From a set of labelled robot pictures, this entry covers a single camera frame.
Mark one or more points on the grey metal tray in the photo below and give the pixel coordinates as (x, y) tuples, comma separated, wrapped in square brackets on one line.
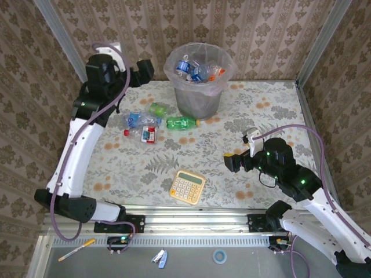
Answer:
[(261, 263)]

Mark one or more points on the grey mesh waste bin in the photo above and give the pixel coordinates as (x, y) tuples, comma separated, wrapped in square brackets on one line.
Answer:
[(197, 104)]

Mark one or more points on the blue stapler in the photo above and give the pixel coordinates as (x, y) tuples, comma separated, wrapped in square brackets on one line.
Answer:
[(160, 257)]

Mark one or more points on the yellow white pen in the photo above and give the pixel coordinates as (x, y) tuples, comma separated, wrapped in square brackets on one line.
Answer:
[(76, 250)]

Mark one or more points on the aluminium table side rail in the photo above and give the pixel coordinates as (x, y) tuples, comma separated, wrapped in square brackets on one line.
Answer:
[(307, 116)]

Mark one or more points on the green bottle yellow cap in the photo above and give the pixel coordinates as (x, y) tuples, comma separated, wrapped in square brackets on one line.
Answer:
[(179, 122)]

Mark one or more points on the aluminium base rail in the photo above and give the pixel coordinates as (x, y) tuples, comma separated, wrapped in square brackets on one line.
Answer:
[(197, 223)]

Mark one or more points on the yellow calculator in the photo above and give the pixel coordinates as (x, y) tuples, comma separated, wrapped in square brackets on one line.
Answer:
[(187, 187)]

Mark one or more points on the aluminium frame post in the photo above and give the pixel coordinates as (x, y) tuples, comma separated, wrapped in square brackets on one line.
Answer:
[(49, 14), (337, 14)]

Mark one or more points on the black connector board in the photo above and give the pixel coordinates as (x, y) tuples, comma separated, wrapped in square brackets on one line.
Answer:
[(279, 243)]

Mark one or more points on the clear bottle light blue label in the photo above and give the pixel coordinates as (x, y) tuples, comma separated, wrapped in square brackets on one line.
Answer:
[(137, 119)]

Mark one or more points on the clear plastic bin liner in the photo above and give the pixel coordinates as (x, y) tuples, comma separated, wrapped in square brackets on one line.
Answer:
[(171, 78)]

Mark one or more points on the small bottle light green label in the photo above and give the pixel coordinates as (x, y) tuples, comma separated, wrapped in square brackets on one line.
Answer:
[(158, 109)]

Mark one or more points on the floral tablecloth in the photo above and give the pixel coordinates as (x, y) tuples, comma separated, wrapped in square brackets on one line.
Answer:
[(150, 191)]

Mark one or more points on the control board green light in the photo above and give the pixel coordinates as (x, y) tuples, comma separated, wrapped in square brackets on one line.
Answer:
[(119, 240)]

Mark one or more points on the blue tape roll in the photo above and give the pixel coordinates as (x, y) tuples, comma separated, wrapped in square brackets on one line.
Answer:
[(215, 256)]

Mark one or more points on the clear bottle orange label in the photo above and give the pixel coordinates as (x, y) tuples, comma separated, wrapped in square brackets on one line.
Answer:
[(216, 76)]

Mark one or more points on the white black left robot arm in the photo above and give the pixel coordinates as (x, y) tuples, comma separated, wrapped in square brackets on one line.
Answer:
[(72, 162)]

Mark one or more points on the clear bottle red white label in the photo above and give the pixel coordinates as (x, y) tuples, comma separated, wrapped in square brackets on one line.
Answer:
[(148, 135)]

